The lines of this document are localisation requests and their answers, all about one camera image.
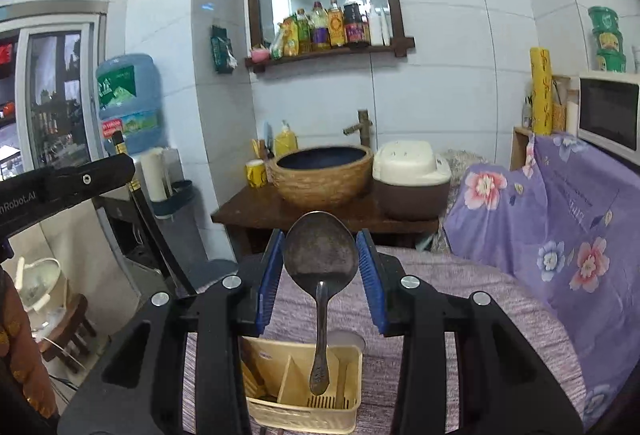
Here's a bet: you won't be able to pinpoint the dark metal spoon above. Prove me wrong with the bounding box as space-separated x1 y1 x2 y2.
283 210 359 396

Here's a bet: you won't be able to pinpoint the left hand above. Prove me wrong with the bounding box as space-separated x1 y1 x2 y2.
1 270 58 434

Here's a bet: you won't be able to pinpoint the dark wooden counter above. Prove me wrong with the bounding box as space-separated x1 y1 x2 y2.
210 186 439 261

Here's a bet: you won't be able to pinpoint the white pot with lid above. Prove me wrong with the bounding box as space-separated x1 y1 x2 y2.
14 257 66 314

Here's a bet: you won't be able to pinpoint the white brown rice cooker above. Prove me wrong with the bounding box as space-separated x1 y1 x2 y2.
372 140 451 221

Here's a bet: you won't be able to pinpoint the cream plastic utensil holder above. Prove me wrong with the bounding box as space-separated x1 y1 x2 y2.
241 337 363 434

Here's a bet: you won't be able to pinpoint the woven basket sink bowl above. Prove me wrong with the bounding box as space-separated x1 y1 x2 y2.
271 146 373 210

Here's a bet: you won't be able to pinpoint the yellow mug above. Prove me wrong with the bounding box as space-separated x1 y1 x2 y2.
245 158 268 189

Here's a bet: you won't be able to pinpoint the bamboo style faucet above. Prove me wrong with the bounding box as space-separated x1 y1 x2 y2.
343 110 373 148

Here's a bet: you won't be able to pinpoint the water dispenser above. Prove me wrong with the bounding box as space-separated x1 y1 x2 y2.
81 152 238 301

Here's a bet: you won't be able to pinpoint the yellow soap bottle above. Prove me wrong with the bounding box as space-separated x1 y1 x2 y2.
273 121 298 158

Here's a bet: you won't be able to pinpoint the blue water jug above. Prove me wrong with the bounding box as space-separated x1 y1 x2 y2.
96 54 167 154

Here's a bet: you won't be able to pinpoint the wooden stool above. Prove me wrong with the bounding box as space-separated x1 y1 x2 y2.
37 293 98 374

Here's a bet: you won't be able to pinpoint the purple striped tablecloth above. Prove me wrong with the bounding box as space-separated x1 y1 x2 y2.
194 253 582 434

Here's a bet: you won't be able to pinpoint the purple floral cloth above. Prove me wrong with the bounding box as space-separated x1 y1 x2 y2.
444 134 639 427

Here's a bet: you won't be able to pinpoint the green hanging packet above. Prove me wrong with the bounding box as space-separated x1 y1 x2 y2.
210 25 238 74

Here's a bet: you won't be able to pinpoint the wooden framed mirror shelf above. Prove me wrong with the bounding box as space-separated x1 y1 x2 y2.
245 0 416 73

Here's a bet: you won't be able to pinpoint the yellow roll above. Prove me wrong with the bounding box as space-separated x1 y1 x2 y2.
529 47 553 135

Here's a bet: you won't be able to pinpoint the white microwave oven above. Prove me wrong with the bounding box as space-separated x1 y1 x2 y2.
578 71 639 166

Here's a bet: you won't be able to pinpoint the green stacked cups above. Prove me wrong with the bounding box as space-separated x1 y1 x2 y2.
588 6 626 73

